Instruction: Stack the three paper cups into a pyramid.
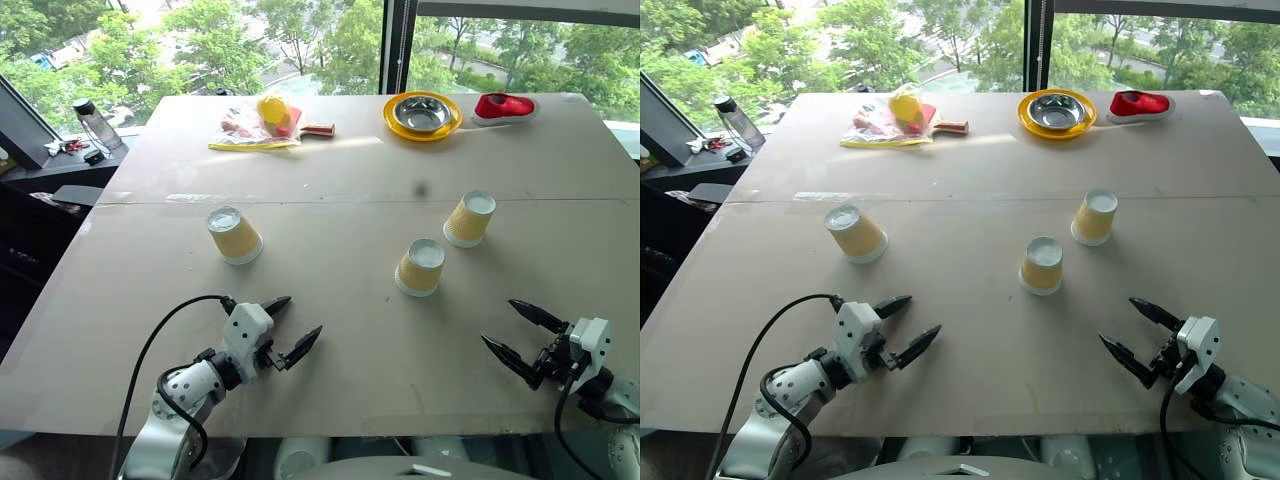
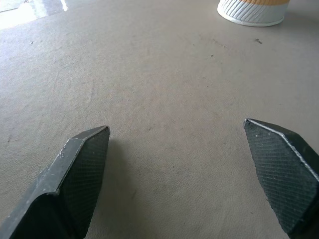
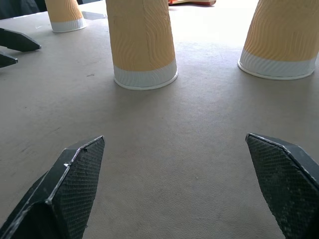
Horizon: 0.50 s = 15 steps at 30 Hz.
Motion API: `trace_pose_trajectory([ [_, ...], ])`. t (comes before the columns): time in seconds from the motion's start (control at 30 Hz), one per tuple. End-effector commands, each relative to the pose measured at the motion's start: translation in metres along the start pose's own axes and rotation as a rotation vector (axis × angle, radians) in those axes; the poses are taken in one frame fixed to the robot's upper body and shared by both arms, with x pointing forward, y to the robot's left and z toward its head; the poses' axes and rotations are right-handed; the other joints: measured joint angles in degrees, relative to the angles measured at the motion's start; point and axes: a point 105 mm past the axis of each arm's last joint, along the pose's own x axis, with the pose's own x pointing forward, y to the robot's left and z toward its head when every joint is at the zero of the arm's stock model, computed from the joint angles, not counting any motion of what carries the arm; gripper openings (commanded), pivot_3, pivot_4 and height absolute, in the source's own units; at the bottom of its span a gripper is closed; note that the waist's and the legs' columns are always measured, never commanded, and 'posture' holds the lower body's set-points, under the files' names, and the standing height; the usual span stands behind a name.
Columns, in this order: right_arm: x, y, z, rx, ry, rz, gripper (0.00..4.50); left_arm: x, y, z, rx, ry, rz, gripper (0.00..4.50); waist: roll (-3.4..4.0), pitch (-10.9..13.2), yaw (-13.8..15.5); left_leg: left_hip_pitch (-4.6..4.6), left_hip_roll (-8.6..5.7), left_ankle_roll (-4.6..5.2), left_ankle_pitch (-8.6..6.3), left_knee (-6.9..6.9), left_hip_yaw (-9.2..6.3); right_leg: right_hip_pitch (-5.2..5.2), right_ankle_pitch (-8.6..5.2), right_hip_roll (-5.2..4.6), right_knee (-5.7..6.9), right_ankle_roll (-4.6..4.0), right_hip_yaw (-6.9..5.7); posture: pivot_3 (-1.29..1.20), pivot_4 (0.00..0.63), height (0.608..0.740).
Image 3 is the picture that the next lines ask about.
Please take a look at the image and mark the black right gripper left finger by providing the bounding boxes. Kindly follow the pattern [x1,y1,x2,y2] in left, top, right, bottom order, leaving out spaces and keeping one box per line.
[0,135,106,239]

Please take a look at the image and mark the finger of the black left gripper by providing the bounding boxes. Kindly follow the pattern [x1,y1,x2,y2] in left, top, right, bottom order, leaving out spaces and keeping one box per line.
[0,27,42,53]
[0,51,19,69]

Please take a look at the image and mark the orange and wooden object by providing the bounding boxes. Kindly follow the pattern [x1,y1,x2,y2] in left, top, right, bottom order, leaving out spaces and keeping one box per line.
[168,0,217,6]

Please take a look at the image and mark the dark object behind table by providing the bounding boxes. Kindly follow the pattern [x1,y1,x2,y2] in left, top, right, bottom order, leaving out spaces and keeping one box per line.
[0,0,48,20]

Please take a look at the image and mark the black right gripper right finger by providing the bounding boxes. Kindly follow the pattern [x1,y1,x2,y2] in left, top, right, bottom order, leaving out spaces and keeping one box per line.
[245,132,319,239]

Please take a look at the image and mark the orange ribbed paper cup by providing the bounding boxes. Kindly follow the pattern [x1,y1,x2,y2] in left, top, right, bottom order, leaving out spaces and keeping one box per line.
[105,0,179,91]
[44,0,88,33]
[237,0,319,81]

